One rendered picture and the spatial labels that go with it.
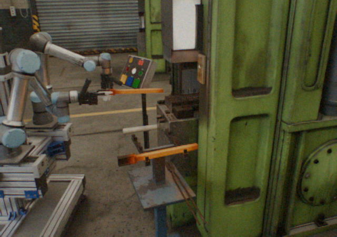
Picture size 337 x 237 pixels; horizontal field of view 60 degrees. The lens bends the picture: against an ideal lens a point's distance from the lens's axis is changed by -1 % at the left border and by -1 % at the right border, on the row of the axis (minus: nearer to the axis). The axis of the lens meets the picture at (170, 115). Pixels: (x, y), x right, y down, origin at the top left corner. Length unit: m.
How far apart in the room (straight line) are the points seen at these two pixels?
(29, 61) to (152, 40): 5.37
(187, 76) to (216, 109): 0.67
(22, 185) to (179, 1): 1.47
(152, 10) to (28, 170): 5.43
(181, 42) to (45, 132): 1.22
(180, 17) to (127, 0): 8.03
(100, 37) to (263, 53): 8.39
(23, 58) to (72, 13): 8.21
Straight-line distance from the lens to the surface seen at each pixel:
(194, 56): 2.04
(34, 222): 2.43
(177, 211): 2.37
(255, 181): 2.21
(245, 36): 1.78
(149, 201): 1.66
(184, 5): 1.93
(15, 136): 1.80
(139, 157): 1.52
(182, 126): 2.00
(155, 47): 6.96
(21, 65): 1.72
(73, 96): 1.88
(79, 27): 9.91
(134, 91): 1.92
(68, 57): 2.22
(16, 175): 2.03
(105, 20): 9.88
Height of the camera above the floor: 1.68
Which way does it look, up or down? 22 degrees down
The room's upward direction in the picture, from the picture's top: 1 degrees counter-clockwise
